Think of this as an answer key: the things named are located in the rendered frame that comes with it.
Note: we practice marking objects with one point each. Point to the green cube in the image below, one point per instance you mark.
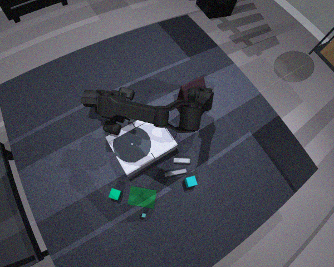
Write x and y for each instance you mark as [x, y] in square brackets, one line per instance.
[115, 194]

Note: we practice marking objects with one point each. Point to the cyan cube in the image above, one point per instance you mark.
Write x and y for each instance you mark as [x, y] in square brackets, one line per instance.
[190, 181]

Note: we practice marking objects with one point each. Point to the dark green flat rectangle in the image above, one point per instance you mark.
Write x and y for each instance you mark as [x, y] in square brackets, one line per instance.
[142, 197]

